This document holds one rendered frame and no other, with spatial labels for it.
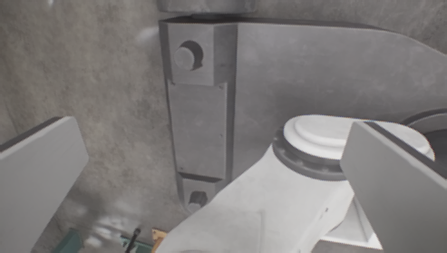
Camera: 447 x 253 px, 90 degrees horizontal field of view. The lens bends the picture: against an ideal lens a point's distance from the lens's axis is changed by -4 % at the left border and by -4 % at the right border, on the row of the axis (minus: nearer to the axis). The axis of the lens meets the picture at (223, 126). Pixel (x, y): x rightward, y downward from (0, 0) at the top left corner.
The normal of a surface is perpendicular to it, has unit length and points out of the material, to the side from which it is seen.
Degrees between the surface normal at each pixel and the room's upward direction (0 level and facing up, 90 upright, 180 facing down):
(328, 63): 0
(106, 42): 0
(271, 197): 90
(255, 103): 0
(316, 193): 90
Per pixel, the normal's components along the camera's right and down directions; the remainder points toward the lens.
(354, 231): 0.01, -0.87
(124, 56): -0.21, 0.48
